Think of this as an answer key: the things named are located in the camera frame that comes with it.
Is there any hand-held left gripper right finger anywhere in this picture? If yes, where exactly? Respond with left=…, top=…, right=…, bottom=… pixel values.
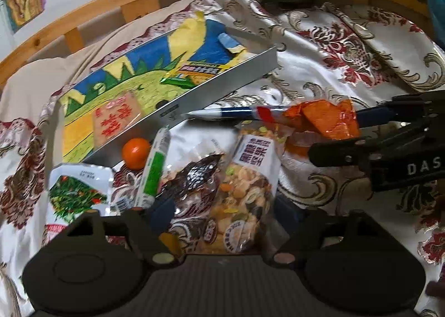
left=265, top=199, right=386, bottom=266

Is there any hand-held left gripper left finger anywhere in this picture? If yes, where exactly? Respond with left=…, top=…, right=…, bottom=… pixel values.
left=45, top=195, right=185, bottom=266

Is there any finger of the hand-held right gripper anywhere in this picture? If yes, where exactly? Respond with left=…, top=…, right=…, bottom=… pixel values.
left=308, top=122, right=429, bottom=168
left=355, top=90, right=445, bottom=129

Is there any orange-red spicy snack packet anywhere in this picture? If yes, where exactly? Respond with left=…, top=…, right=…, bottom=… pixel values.
left=257, top=98, right=362, bottom=156

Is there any green white sausage stick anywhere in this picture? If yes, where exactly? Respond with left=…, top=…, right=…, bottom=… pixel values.
left=134, top=126, right=172, bottom=210

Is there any dark dried fish packet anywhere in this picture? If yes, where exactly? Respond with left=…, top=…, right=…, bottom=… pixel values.
left=153, top=143, right=226, bottom=255

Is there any mixed nuts packet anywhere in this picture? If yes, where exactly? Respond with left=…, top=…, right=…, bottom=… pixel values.
left=200, top=122, right=289, bottom=255

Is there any small orange fruit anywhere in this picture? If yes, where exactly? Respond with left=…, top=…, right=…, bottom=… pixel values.
left=121, top=138, right=151, bottom=170

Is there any green vegetable snack packet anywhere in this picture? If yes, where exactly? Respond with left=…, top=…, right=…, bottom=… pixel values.
left=43, top=163, right=114, bottom=244

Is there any blue white pen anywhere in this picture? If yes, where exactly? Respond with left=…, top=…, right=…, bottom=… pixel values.
left=186, top=106, right=279, bottom=122

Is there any silver metal tray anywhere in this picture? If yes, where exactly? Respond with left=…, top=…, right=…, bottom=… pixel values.
left=57, top=13, right=279, bottom=169

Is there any beige biscuit packet red print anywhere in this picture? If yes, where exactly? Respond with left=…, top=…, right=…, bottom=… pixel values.
left=91, top=90, right=145, bottom=147

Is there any teal cloth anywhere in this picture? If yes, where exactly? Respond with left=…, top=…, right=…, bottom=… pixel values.
left=426, top=0, right=445, bottom=46

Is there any colourful drawing paper sheet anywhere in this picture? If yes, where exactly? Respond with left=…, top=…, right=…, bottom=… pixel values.
left=59, top=11, right=251, bottom=161

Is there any beige bed sheet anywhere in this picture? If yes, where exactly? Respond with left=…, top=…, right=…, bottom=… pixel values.
left=0, top=1, right=209, bottom=130

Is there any wooden bed frame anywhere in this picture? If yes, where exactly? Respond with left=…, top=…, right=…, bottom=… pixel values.
left=0, top=0, right=435, bottom=88

